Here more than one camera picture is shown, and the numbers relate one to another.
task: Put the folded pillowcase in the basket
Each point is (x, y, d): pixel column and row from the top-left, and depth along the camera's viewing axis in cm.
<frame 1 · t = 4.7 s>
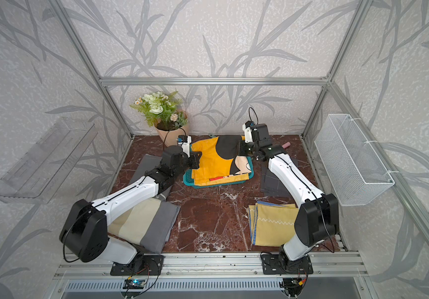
left hand: (201, 152, 84), fingers closed
right hand: (235, 144, 84), fingers closed
teal plastic basket: (191, 178, 84), point 16 cm above the table
yellow black cartoon pillowcase: (221, 161, 86), point 19 cm above the table
olive yellow folded pillowcase: (272, 224, 86), on the table
beige grey striped pillowcase: (147, 224, 84), point 2 cm above the table
potted artificial flower plant: (166, 113, 96), point 28 cm above the table

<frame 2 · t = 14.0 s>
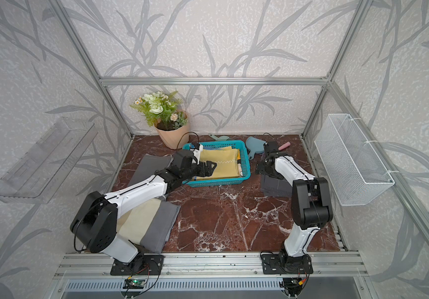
left hand: (210, 164, 86), fingers open
right hand: (266, 171, 96), fingers open
olive yellow folded pillowcase: (227, 161, 104), point 5 cm above the table
light blue dustpan: (254, 146, 122), on the table
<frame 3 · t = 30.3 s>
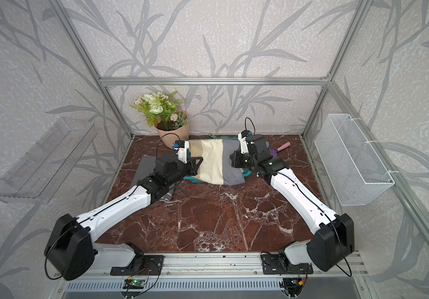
left hand: (203, 159, 79), fingers closed
right hand: (229, 155, 79), fingers closed
beige grey striped pillowcase: (216, 167, 83), point 20 cm above the table
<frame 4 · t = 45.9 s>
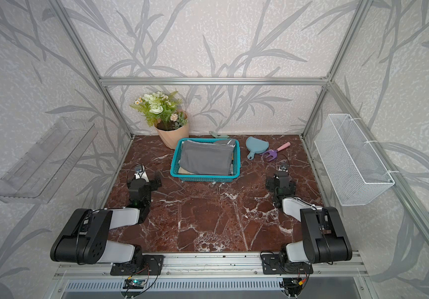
left hand: (145, 172, 90), fingers open
right hand: (280, 178, 94), fingers open
plain grey folded pillowcase: (206, 158, 97), point 11 cm above the table
